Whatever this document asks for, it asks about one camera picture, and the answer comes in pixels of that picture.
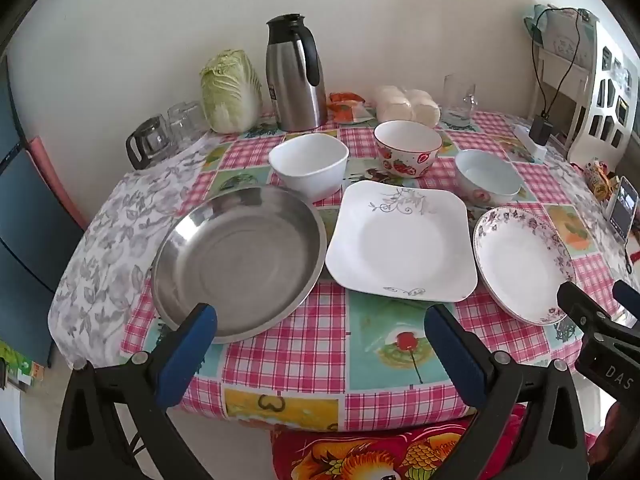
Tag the clear glass mug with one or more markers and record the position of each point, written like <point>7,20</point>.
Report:
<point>457,105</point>

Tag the black power adapter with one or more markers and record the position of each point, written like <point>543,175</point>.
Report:
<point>542,130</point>

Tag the pink board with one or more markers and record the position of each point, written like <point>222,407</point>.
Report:
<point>55,175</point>

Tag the stainless steel thermos jug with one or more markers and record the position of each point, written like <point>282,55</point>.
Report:
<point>292,80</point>

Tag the strawberry print bowl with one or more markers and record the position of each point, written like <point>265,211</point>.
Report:
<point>405,140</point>

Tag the napa cabbage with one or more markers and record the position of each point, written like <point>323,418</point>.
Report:
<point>230,95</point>

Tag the red fish print cushion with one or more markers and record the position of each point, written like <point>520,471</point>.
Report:
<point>350,452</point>

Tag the round pink floral plate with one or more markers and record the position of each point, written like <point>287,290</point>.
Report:
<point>520,265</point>

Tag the yellow candy packet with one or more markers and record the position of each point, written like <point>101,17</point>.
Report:
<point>600,180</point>

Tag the bag of white steamed buns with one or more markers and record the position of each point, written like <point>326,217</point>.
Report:
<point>405,105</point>

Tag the small white flower bowl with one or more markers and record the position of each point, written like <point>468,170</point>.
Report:
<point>485,175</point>

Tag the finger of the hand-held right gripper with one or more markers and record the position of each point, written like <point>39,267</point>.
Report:
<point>580,305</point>
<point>630,297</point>

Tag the orange snack packet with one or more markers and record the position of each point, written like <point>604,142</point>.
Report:
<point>347,107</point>

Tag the white square bowl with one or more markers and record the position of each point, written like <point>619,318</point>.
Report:
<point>310,160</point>

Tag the white power strip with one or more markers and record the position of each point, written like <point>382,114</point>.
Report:
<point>537,153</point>

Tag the green box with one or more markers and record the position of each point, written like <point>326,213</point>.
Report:
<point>20,365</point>

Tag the pink checked tablecloth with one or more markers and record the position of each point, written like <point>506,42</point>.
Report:
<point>310,340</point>

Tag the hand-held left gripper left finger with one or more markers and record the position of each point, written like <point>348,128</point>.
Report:
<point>185,355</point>

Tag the large stainless steel plate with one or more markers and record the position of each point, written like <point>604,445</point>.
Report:
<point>240,260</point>

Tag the blue cabinet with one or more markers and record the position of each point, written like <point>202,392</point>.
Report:
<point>30,220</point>

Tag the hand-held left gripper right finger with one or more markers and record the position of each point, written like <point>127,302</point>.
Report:
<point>455,355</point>

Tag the white plastic chair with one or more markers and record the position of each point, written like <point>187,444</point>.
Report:
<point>585,135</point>

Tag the smartphone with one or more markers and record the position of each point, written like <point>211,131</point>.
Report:
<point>624,207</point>

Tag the white square plate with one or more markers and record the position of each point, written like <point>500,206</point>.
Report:
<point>400,245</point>

